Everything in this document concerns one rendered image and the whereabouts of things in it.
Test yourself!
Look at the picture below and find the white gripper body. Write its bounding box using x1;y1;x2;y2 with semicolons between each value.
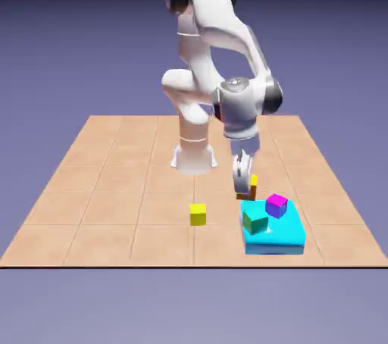
231;149;254;194

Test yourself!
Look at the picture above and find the small magenta cube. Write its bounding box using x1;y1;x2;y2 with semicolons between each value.
264;192;289;220

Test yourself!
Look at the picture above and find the small green cube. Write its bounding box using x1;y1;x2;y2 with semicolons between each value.
242;211;270;236

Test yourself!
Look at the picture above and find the large orange box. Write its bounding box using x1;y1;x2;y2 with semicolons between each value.
236;184;258;202

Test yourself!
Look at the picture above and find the large cyan box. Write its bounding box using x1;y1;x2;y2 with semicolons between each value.
239;199;307;256

